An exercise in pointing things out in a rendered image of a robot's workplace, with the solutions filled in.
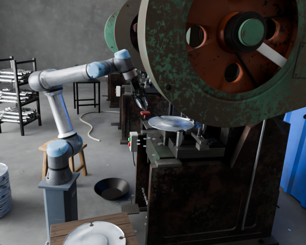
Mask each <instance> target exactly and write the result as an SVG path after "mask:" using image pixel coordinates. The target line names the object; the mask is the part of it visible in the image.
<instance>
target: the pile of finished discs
mask: <svg viewBox="0 0 306 245"><path fill-rule="evenodd" d="M90 224H91V223H86V224H83V225H80V226H78V227H77V228H75V229H74V230H73V231H71V232H70V233H69V234H68V236H67V237H66V238H65V240H64V243H63V245H126V239H125V238H123V239H122V240H120V239H119V237H121V236H122V237H124V233H123V232H122V230H121V229H120V228H119V227H117V226H116V225H114V224H112V223H109V222H102V221H96V222H93V223H92V224H93V225H94V226H93V227H90Z"/></svg>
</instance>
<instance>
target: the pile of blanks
mask: <svg viewBox="0 0 306 245"><path fill-rule="evenodd" d="M12 207H13V201H12V193H11V186H10V180H9V172H8V170H7V172H6V173H5V174H4V175H3V176H1V177H0V218H1V217H3V216H5V215H6V214H7V213H8V212H9V211H10V210H11V209H12Z"/></svg>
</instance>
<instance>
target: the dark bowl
mask: <svg viewBox="0 0 306 245"><path fill-rule="evenodd" d="M129 189H130V185H129V183H128V182H127V181H125V180H123V179H120V178H106V179H103V180H100V181H99V182H97V183H96V184H95V186H94V191H95V193H96V194H98V195H99V196H101V197H102V198H104V199H106V200H117V199H119V198H121V197H122V196H123V195H125V194H126V193H127V192H128V191H129Z"/></svg>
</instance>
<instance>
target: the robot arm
mask: <svg viewBox="0 0 306 245"><path fill-rule="evenodd" d="M119 70H121V71H122V74H123V76H124V78H125V80H126V82H127V83H129V82H130V85H131V90H130V92H131V97H132V100H133V101H134V102H135V103H136V104H137V105H138V106H139V107H140V108H141V109H143V110H145V111H146V110H147V106H148V101H147V92H146V91H145V88H144V87H143V86H142V85H139V82H138V80H137V79H138V78H139V77H138V74H137V72H136V71H137V69H135V67H134V64H133V62H132V59H131V56H130V55H129V53H128V51H127V50H126V49H124V50H121V51H118V52H116V53H115V57H114V58H111V59H108V60H105V61H99V62H93V63H90V64H85V65H80V66H76V67H71V68H67V69H62V70H55V69H47V70H40V71H35V72H33V73H32V74H31V75H30V76H29V79H28V82H29V85H30V87H31V88H32V89H33V90H35V91H38V92H43V94H44V95H46V96H47V98H48V100H49V103H50V106H51V110H52V113H53V116H54V119H55V122H56V125H57V128H58V131H59V135H58V140H54V141H52V142H50V143H49V144H48V146H47V155H48V166H49V169H48V172H47V176H46V182H47V183H48V184H50V185H56V186H57V185H64V184H67V183H69V182H70V181H71V180H72V179H73V174H72V171H71V169H70V167H69V158H70V157H71V156H73V155H74V154H75V153H77V152H78V151H79V150H80V149H81V148H82V146H83V139H82V137H81V136H79V134H77V132H76V131H75V130H73V128H72V125H71V122H70V118H69V115H68V111H67V108H66V105H65V102H64V99H63V95H62V91H63V87H62V85H63V84H67V83H72V82H77V81H82V80H86V79H92V78H100V77H102V76H107V75H109V74H112V73H114V72H117V71H119ZM140 98H141V99H142V101H143V104H144V107H143V104H142V103H141V100H140Z"/></svg>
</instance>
